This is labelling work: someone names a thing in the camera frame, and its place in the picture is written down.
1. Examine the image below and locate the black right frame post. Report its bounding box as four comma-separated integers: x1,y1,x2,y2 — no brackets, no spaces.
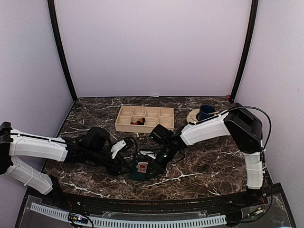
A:
228,0,259,103

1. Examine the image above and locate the dark blue mug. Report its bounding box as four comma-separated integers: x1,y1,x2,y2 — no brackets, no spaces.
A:
198,104,216,121

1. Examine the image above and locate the black left frame post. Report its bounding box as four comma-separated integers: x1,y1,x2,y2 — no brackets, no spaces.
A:
47,0,78,102

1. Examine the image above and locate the wooden compartment tray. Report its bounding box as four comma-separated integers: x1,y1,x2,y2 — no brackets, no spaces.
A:
115,106,174,133

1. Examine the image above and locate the black frame post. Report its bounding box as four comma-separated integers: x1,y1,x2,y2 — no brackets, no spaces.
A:
47,0,78,102
228,0,259,103

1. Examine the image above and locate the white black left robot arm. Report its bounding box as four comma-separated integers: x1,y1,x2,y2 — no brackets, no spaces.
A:
0,122,135,207

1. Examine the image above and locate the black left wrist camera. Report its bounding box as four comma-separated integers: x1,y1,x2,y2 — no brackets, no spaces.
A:
81,127,110,151

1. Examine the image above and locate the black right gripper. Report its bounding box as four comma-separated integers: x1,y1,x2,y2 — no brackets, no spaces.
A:
145,142,176,179

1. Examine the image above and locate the black front table rail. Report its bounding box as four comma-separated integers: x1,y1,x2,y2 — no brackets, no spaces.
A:
26,184,283,217

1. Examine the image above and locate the black red yellow argyle sock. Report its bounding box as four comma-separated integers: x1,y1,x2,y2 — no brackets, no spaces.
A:
130,116,146,125

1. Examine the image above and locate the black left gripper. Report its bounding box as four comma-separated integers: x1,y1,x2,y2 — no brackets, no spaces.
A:
87,147,133,176

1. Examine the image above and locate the cream saucer plate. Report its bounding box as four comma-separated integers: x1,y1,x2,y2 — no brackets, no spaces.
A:
186,109,200,124

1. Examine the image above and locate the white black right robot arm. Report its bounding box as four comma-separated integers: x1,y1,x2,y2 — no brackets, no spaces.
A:
144,103,268,206

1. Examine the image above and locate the green christmas bear sock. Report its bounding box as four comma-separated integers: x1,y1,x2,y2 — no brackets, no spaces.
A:
130,160,149,181

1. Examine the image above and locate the white slotted cable duct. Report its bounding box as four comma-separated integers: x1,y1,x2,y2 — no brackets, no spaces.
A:
29,203,227,228

